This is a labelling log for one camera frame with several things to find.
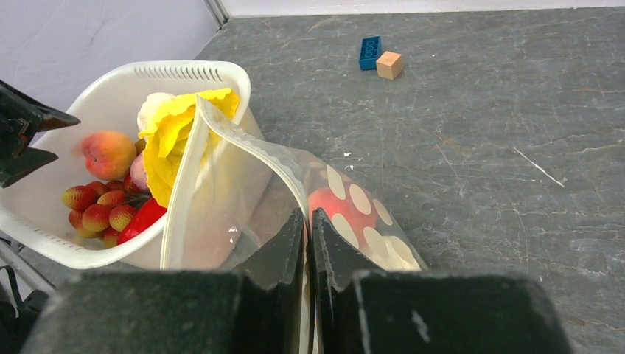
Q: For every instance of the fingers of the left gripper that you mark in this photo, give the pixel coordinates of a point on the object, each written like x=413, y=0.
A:
x=22, y=117

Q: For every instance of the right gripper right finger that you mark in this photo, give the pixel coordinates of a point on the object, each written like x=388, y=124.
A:
x=334, y=260

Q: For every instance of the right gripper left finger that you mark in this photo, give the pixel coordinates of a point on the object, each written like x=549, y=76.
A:
x=269, y=302

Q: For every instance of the white plastic basket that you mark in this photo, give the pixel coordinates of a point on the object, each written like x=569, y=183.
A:
x=40, y=211

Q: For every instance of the clear polka dot zip bag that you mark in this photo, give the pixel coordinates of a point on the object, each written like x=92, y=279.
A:
x=234, y=190

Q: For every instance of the pink toy peach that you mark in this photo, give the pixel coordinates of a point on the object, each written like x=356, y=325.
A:
x=350, y=216

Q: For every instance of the orange toy peach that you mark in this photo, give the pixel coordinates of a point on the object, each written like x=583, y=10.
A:
x=108, y=154

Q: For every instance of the red lychee bunch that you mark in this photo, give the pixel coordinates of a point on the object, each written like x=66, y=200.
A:
x=107, y=210

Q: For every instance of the yellow toy cabbage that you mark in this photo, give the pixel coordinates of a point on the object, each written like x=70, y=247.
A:
x=165, y=122

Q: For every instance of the red toy pepper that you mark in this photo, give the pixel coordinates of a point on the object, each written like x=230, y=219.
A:
x=147, y=215

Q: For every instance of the wooden cube centre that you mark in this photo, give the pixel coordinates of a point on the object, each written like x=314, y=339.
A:
x=389, y=65

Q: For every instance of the blue lego brick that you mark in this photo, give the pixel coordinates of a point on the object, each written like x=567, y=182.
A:
x=370, y=51

